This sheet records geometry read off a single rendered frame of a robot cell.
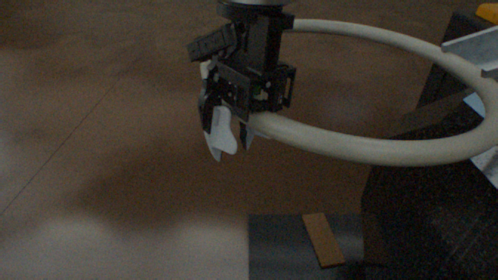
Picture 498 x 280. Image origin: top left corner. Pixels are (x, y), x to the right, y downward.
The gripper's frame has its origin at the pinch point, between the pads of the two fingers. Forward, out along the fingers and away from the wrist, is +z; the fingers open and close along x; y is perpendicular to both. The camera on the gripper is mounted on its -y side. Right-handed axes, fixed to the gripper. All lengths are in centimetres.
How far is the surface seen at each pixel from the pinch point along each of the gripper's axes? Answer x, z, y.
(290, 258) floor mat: 45, 80, -13
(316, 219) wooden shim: 66, 76, -18
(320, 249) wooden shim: 56, 78, -8
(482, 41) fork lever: 49, -13, 13
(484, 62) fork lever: 47, -10, 15
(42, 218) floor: -28, 89, -100
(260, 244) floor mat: 40, 81, -26
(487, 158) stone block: 41.3, 4.5, 24.1
